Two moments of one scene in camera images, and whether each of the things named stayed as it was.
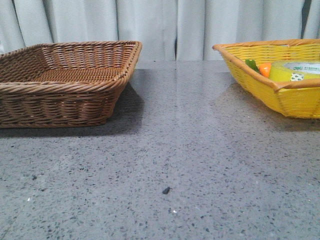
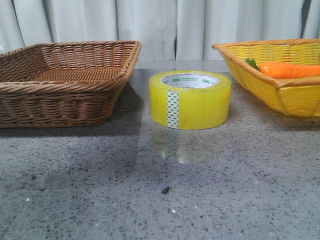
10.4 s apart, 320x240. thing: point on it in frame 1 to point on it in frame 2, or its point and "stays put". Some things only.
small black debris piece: (166, 190) stays put
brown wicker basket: (64, 84) stays put
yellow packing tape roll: (291, 70) to (190, 99)
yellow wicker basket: (297, 99) stays put
